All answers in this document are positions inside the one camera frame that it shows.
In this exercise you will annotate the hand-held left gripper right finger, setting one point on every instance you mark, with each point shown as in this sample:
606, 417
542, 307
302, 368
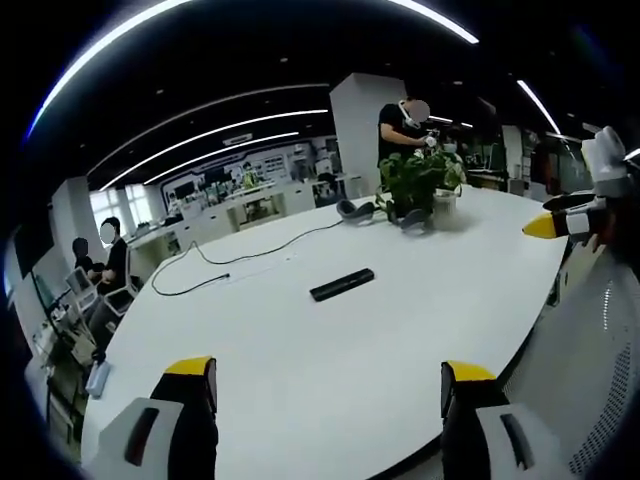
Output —
467, 400

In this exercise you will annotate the black remote control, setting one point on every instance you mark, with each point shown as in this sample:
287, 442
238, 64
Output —
342, 284

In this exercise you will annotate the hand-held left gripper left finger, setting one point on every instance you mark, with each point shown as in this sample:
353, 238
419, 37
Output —
187, 400

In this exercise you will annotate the white office chair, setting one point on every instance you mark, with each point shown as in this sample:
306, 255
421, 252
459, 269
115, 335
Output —
80, 290
122, 295

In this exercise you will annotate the grey headset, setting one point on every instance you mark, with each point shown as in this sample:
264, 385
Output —
352, 212

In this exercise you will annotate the clear plastic bottle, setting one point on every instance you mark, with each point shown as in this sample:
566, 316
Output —
98, 377

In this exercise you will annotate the green potted plant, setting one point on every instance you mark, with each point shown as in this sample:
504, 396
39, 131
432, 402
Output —
417, 180

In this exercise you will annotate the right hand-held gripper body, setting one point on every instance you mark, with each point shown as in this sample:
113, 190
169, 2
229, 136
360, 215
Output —
607, 160

